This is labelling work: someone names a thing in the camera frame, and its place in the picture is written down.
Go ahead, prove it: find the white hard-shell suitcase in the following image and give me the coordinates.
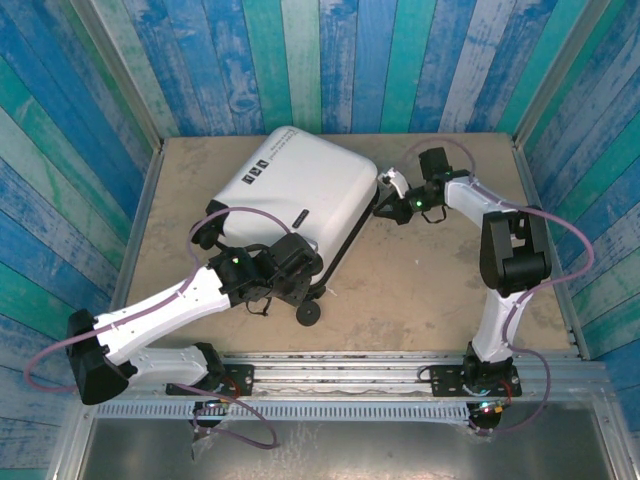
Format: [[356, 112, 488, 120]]
[[192, 124, 381, 329]]

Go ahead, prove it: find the steel sheet panel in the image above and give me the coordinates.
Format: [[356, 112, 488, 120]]
[[74, 417, 616, 480]]

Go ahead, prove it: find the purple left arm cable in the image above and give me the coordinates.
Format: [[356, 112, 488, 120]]
[[24, 205, 294, 449]]

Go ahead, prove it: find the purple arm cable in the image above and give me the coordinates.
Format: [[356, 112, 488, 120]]
[[402, 137, 596, 436], [24, 205, 294, 449]]

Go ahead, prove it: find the aluminium rail frame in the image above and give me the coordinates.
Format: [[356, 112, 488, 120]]
[[74, 352, 614, 401]]

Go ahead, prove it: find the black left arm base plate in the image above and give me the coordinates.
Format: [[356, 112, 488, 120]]
[[166, 363, 256, 399]]

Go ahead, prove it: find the white slotted cable duct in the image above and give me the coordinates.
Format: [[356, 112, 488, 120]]
[[94, 402, 471, 421]]

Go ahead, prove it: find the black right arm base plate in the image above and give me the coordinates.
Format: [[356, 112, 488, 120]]
[[429, 363, 523, 399]]

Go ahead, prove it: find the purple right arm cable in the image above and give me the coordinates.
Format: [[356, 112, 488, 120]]
[[402, 137, 596, 436]]

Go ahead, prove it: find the aluminium corner post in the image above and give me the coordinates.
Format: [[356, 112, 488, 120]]
[[512, 0, 614, 146], [69, 0, 166, 151]]

